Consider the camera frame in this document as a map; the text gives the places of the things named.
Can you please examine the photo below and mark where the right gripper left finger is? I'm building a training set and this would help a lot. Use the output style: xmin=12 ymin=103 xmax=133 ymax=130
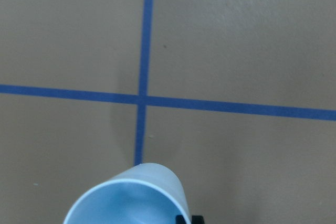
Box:
xmin=175 ymin=215 xmax=185 ymax=224

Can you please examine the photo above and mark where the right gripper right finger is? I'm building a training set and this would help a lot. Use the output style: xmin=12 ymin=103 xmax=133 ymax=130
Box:
xmin=191 ymin=215 xmax=204 ymax=224

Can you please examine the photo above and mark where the blue cup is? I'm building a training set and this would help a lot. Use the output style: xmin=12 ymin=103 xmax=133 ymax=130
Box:
xmin=64 ymin=163 xmax=191 ymax=223

